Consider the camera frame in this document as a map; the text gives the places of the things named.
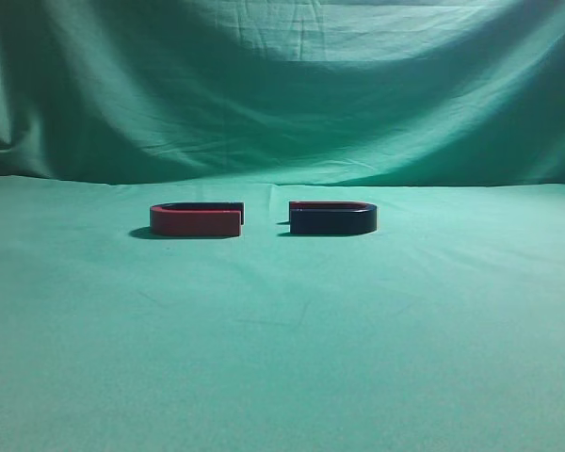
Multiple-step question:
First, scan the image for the blue-red horseshoe magnet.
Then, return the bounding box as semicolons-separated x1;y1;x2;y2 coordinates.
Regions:
289;201;378;235

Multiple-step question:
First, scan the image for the left red-blue horseshoe magnet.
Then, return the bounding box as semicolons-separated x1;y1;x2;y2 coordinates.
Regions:
150;202;244;237

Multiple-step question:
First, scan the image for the green cloth backdrop and cover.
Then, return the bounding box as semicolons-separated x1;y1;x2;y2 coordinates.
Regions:
0;1;565;451

